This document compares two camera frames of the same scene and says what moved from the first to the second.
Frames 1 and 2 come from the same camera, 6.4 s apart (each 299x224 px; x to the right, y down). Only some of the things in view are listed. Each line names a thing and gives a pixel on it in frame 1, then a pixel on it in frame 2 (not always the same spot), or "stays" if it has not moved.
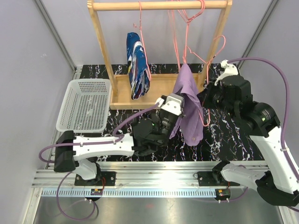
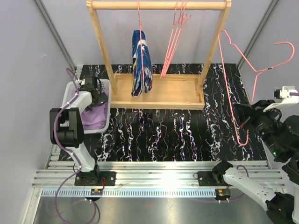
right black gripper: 205,95 to 253,111
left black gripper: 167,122 to 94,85
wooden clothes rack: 161,86 stays
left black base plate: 104,178 stays
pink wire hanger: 207,72 to 256,71
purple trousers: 191,125 to 95,117
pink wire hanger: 186,47 to 179,22
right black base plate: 206,179 stays
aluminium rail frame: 139,175 stays
